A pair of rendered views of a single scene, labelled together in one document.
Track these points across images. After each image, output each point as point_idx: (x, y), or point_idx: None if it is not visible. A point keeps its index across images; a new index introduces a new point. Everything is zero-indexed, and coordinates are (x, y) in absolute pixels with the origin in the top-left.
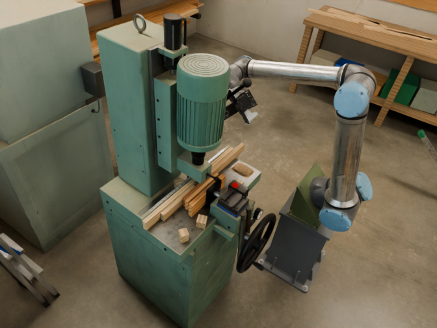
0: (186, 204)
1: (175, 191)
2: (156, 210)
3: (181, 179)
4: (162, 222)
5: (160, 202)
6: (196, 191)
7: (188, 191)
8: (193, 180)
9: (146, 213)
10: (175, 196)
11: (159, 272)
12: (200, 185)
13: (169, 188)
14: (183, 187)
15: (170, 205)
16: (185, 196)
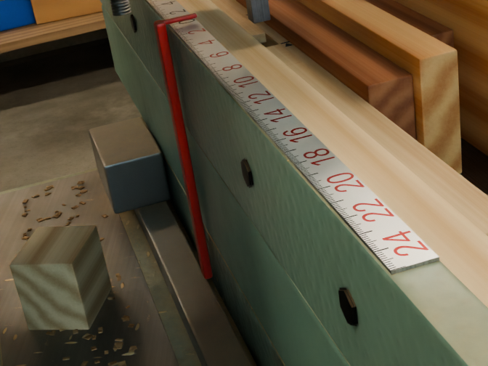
0: (448, 91)
1: (260, 84)
2: (432, 232)
3: (49, 229)
4: None
5: (330, 168)
6: (358, 14)
7: (306, 70)
8: (226, 27)
9: (454, 304)
10: (314, 104)
11: None
12: (307, 15)
13: (13, 359)
14: (251, 65)
15: (407, 163)
16: (364, 73)
